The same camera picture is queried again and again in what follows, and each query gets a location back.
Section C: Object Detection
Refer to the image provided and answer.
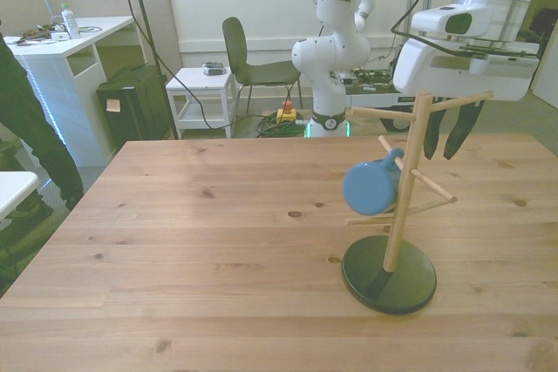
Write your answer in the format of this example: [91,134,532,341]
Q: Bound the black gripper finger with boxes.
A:
[443,99,486,160]
[423,105,449,161]

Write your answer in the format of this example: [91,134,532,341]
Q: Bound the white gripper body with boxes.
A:
[391,37,537,103]

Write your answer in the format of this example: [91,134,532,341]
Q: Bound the blue enamel mug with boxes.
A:
[342,147,407,217]

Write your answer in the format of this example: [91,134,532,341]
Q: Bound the wooden mug tree black base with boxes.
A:
[341,90,495,316]

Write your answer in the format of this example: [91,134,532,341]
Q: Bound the yellow emergency stop button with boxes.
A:
[276,100,298,125]

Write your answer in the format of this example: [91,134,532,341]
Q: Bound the dark chair metal legs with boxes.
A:
[221,17,303,117]

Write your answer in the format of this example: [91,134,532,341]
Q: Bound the small white side table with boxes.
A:
[165,66,239,140]

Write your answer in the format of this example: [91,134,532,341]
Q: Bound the white desk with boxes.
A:
[4,16,137,168]

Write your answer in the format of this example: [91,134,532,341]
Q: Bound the plastic bottle green cap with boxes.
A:
[60,3,82,40]

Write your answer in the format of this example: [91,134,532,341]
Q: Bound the desk tool clutter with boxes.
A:
[3,25,51,46]

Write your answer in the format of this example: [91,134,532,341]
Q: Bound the person in dark clothes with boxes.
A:
[0,0,86,213]

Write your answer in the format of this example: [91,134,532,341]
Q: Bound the white rounded tabletop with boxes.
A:
[0,171,39,221]

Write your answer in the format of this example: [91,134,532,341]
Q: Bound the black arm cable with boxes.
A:
[390,0,489,59]

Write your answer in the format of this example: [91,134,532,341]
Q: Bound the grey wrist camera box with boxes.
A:
[457,40,542,80]

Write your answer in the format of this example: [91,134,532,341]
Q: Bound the coiled floor cables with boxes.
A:
[254,111,309,139]

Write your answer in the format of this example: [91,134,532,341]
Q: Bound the black tripod cable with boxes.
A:
[112,0,271,132]

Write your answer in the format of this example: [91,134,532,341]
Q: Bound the black camera tripod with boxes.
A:
[106,0,180,141]

